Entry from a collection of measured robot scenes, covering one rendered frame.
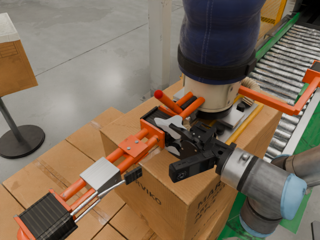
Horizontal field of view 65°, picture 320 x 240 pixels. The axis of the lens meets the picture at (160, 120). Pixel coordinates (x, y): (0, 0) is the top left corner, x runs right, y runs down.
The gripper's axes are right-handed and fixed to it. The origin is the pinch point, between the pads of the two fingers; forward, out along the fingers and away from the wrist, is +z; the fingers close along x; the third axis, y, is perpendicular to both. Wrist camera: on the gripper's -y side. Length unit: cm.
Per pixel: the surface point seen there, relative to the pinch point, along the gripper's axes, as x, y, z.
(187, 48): 16.4, 17.0, 2.6
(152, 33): -45, 127, 107
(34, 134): -116, 17, 158
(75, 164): -65, 1, 61
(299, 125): -61, 104, -30
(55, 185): -65, -14, 58
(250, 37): 20.5, 24.5, -11.0
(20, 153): -116, -3, 147
